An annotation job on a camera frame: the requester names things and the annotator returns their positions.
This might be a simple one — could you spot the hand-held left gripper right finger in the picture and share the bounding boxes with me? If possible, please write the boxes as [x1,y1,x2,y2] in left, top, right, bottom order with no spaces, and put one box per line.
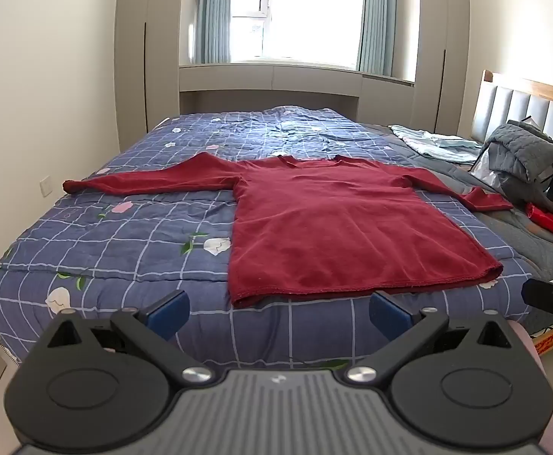
[345,290,519,384]

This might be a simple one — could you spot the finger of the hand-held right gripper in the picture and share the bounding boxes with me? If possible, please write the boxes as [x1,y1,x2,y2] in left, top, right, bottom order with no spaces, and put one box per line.
[522,277,553,338]

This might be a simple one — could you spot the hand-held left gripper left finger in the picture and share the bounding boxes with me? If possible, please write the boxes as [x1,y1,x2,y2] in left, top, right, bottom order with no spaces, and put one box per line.
[35,289,213,384]

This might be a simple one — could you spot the dark red long-sleeve shirt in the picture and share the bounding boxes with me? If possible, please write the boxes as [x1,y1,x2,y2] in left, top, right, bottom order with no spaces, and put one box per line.
[62,152,515,309]

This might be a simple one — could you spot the grey blanket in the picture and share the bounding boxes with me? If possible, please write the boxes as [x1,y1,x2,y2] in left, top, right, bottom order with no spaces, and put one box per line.
[366,123,553,295]

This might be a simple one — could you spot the person's pink clothing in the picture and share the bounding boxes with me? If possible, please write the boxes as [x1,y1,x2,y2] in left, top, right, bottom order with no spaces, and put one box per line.
[506,320,553,455]

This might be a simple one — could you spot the orange printed carton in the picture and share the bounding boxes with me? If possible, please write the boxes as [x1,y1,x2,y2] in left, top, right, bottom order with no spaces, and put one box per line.
[531,325,553,356]

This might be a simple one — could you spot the blue checked floral quilt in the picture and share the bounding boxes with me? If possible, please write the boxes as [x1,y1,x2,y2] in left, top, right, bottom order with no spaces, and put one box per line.
[0,105,533,375]

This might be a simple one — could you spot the grey quilted jacket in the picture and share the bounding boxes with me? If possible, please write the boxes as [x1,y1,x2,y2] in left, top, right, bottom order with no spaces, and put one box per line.
[478,120,553,215]

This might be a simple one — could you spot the pale blue printed cloth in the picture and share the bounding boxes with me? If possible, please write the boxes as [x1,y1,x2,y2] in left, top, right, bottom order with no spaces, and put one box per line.
[389,124,485,165]

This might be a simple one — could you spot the padded grey headboard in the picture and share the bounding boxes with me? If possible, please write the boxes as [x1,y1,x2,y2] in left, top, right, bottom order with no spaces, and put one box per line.
[457,69,553,190]

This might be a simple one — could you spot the beige headboard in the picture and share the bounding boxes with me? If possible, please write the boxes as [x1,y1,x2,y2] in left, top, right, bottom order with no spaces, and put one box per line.
[178,61,418,125]

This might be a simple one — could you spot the tall beige wardrobe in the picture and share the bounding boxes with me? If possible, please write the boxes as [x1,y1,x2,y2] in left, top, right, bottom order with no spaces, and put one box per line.
[412,0,471,139]
[114,0,185,153]

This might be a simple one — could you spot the blue-green curtain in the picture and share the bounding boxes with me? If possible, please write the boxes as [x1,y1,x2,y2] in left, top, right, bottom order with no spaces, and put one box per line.
[355,0,397,77]
[195,0,234,64]

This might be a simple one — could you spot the window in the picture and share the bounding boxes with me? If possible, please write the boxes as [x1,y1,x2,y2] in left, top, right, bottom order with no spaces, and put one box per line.
[229,0,368,70]

